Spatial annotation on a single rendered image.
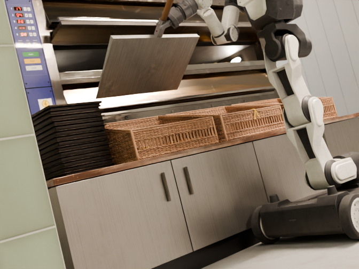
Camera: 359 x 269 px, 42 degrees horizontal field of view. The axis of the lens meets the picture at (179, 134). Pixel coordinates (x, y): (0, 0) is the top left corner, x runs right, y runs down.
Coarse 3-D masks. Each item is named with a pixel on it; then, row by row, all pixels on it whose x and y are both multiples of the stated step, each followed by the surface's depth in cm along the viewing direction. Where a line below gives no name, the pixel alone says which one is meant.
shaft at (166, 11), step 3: (168, 0) 223; (171, 0) 223; (168, 3) 224; (171, 3) 224; (165, 6) 226; (168, 6) 225; (165, 9) 226; (168, 9) 226; (165, 12) 227; (168, 12) 227; (162, 15) 228; (165, 15) 228; (162, 18) 229; (165, 18) 229
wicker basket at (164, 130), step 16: (112, 128) 269; (128, 128) 275; (144, 128) 226; (160, 128) 232; (176, 128) 239; (192, 128) 246; (208, 128) 253; (112, 144) 235; (128, 144) 224; (144, 144) 276; (160, 144) 231; (176, 144) 237; (192, 144) 243; (208, 144) 250; (112, 160) 239; (128, 160) 227
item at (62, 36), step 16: (64, 32) 258; (80, 32) 264; (96, 32) 271; (112, 32) 278; (128, 32) 286; (144, 32) 294; (176, 32) 311; (192, 32) 320; (208, 32) 330; (240, 32) 351; (256, 32) 363
